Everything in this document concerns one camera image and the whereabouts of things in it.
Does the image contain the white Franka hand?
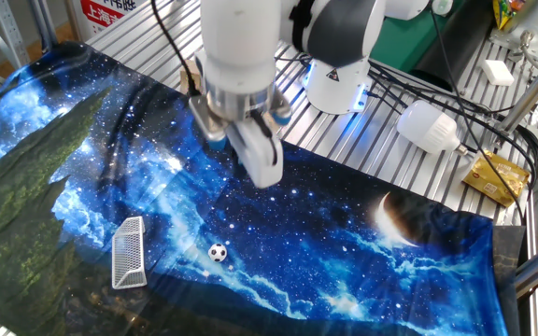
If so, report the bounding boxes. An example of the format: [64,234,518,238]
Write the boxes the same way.
[225,119,285,189]

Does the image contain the small black white soccer ball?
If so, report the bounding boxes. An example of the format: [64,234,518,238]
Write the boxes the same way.
[207,243,229,263]

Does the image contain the galaxy print table cloth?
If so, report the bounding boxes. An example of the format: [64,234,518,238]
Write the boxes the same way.
[0,40,527,336]

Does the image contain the large plain wooden block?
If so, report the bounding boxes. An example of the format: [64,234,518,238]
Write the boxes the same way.
[178,58,205,97]

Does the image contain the white hanging bottle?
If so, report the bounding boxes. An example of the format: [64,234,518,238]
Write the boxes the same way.
[396,99,470,157]

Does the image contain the green board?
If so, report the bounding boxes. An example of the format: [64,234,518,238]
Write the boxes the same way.
[370,0,467,74]

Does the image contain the red white printed sign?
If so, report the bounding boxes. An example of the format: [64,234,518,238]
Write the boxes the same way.
[78,0,140,37]

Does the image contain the black rolled mat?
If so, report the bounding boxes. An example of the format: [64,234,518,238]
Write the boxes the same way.
[411,0,498,92]

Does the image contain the gold foil snack packet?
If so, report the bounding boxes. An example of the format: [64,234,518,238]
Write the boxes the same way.
[461,149,531,209]

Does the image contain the white rectangular foam block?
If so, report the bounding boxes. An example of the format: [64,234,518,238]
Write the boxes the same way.
[480,59,517,88]

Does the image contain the colourful snack bag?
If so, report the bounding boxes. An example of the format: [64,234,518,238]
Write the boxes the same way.
[491,0,528,32]

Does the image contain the silver wrist bracket blue tips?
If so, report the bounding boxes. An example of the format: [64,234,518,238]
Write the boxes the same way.
[188,91,293,152]

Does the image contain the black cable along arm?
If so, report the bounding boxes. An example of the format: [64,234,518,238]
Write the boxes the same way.
[149,0,280,167]

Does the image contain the black table cable bundle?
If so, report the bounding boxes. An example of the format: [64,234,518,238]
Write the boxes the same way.
[366,59,538,226]

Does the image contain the white wire mesh basket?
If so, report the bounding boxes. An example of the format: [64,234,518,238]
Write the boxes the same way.
[111,216,149,291]

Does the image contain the aluminium frame bar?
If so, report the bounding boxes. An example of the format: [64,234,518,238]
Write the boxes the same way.
[496,39,538,135]

